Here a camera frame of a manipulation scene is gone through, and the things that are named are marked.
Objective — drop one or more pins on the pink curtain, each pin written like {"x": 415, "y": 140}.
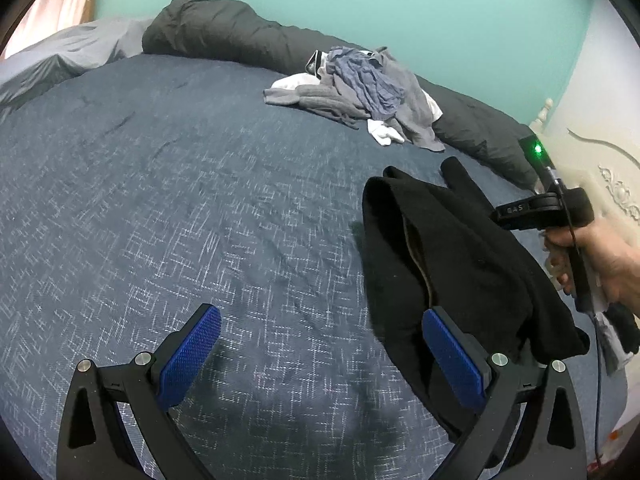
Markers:
{"x": 55, "y": 0}

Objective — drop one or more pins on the dark grey duvet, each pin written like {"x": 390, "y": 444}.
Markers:
{"x": 225, "y": 30}

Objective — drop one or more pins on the grey knit sweater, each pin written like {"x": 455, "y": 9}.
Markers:
{"x": 320, "y": 100}

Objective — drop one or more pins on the grey t-shirt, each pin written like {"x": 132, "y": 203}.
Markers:
{"x": 412, "y": 110}

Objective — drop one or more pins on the light grey bed sheet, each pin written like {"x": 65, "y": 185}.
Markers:
{"x": 60, "y": 55}

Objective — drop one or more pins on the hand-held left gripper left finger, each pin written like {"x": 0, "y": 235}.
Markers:
{"x": 192, "y": 355}

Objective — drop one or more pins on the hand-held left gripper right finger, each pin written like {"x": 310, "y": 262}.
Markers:
{"x": 452, "y": 360}

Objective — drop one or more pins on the white shirt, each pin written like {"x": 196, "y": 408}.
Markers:
{"x": 295, "y": 81}

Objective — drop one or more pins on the black and white garment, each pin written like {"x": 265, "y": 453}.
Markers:
{"x": 315, "y": 62}

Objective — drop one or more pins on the small white cloth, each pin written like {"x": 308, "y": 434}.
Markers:
{"x": 385, "y": 132}

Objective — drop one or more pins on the blue patterned bedspread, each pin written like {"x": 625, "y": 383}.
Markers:
{"x": 175, "y": 210}

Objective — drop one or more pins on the black pants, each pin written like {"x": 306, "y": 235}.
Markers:
{"x": 460, "y": 260}

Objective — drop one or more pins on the person's right hand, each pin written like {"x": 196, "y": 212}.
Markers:
{"x": 615, "y": 265}

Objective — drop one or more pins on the cream tufted headboard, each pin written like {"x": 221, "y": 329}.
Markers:
{"x": 610, "y": 125}

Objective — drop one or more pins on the folded black and white clothes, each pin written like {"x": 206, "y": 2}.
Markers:
{"x": 612, "y": 350}

